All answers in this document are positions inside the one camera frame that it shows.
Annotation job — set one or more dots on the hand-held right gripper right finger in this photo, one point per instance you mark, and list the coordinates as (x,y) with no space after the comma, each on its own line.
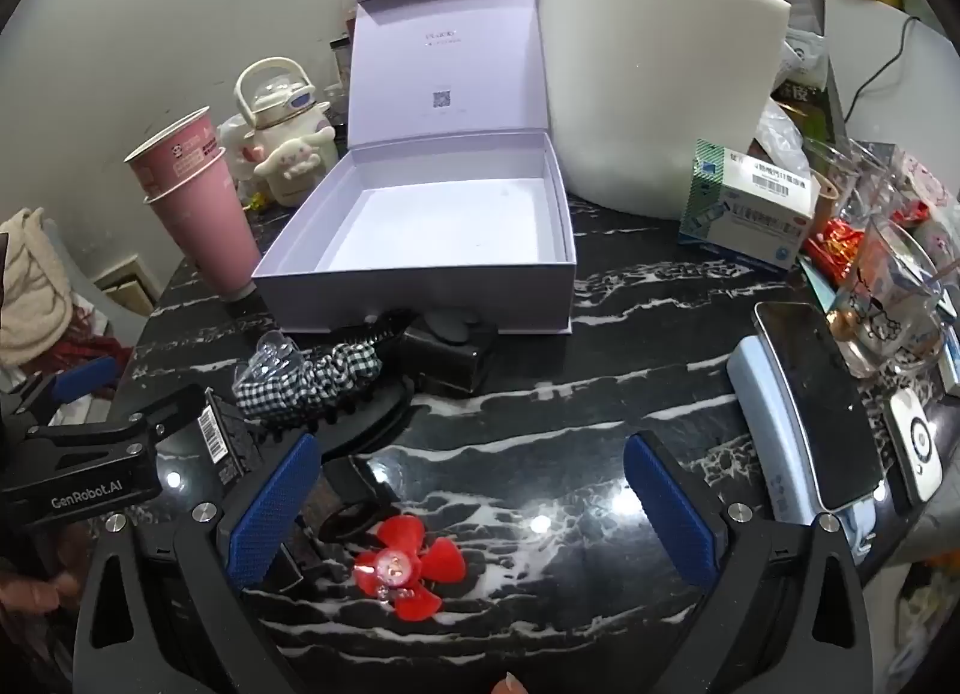
(671,514)

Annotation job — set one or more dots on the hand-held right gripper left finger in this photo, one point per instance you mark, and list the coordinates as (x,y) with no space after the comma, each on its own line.
(274,514)

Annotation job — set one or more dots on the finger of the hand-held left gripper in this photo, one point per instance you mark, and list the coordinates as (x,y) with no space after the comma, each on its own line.
(176,409)
(82,377)

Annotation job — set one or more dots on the slim black box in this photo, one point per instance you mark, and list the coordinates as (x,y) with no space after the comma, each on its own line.
(225,439)

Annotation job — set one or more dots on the small black cylinder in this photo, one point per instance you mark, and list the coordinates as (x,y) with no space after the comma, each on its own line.
(352,506)

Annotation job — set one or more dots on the clear plastic hair clip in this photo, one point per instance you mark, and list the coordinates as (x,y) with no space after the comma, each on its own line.
(274,356)

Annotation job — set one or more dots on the black white checkered scrunchie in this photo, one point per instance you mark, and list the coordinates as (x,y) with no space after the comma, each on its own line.
(300,382)

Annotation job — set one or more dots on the red flower hair clip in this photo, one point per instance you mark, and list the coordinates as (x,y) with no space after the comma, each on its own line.
(435,559)

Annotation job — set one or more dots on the smoky box with dark lid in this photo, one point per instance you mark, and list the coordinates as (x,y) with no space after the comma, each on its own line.
(442,364)

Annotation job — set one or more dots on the lilac gift box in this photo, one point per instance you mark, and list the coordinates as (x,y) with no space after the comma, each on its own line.
(420,214)

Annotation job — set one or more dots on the person's left hand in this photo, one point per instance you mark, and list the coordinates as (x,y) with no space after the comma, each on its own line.
(34,593)

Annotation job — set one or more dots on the person's right hand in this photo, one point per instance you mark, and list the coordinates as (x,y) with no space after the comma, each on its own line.
(510,685)

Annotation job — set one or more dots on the red plaid cloth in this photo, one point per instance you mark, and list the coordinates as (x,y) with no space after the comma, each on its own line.
(82,345)

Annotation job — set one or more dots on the beige box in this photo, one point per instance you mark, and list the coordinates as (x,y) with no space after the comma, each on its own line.
(124,285)

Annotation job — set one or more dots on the cream fleece blanket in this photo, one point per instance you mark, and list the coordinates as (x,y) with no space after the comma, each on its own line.
(34,274)

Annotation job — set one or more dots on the grey chair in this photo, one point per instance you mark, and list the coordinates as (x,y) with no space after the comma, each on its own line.
(71,251)

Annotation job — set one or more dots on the pink paper cup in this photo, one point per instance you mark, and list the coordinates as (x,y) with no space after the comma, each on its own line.
(180,150)
(214,236)

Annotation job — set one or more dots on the black smartphone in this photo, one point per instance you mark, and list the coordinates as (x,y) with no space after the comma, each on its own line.
(817,409)

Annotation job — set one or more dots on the small white device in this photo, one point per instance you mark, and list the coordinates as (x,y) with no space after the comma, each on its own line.
(915,446)

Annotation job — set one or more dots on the white plush dog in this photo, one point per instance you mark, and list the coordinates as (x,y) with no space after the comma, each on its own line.
(296,165)

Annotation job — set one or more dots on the glass cup with cat print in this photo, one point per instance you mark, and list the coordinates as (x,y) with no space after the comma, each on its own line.
(885,304)

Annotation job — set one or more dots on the white green medicine box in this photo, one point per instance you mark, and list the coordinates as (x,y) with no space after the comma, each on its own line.
(750,214)

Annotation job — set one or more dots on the red snack packet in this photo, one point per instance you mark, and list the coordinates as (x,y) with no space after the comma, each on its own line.
(832,247)

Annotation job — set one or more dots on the cream kettle-shaped bottle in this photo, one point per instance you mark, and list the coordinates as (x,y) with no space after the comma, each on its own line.
(281,97)

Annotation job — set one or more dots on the brown paper cup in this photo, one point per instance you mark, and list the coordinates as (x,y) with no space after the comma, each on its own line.
(825,206)

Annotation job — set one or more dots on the clear drinking glass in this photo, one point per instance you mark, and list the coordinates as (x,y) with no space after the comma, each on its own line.
(855,176)

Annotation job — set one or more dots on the clear plastic bag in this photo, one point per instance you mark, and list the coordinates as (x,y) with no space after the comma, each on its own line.
(780,135)

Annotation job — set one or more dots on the white foam sheet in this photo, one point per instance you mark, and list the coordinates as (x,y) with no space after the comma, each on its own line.
(652,79)

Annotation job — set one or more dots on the white printed bag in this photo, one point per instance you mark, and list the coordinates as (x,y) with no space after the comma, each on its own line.
(802,60)

